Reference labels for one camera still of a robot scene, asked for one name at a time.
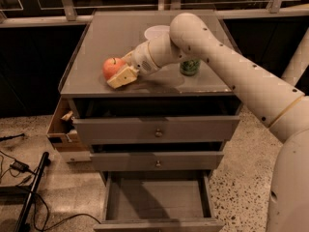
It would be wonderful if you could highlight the cardboard box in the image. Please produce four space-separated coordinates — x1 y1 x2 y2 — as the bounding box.
47 98 90 163

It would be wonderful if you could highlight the grey drawer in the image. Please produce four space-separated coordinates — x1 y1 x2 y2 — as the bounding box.
90 151 224 171
94 170 224 232
74 116 239 145

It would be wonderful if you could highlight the black power adapter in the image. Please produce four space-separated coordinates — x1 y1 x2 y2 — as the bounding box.
10 161 29 173

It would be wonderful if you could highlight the grey drawer cabinet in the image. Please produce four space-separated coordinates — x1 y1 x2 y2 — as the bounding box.
58 9 259 232

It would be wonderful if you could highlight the top grey drawer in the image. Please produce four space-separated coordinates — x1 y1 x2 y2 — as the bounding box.
74 116 239 145

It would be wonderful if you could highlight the middle grey drawer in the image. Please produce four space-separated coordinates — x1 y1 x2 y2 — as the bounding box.
90 151 224 171

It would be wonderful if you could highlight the bottom grey drawer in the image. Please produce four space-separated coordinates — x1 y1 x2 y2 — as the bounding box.
94 170 224 232

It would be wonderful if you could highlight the metal window railing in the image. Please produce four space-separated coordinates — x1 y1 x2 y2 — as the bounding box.
0 0 309 27

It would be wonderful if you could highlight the green soda can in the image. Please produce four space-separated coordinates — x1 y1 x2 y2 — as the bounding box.
180 59 200 76

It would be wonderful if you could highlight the white ceramic bowl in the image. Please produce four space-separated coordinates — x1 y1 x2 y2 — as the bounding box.
144 25 170 40

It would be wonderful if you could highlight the black floor cable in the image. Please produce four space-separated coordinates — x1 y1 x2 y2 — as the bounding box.
30 190 102 232

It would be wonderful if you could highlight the red apple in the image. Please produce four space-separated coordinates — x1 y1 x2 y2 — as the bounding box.
102 58 126 80

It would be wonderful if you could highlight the brass top drawer knob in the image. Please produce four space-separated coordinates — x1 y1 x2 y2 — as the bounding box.
154 129 162 137

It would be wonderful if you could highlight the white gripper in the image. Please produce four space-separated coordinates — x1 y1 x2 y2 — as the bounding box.
107 42 159 89

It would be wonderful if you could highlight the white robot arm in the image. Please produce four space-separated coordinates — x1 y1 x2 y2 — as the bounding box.
105 13 309 232

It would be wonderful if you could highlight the black stand pole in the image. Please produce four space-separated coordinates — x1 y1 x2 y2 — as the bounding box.
14 152 50 232

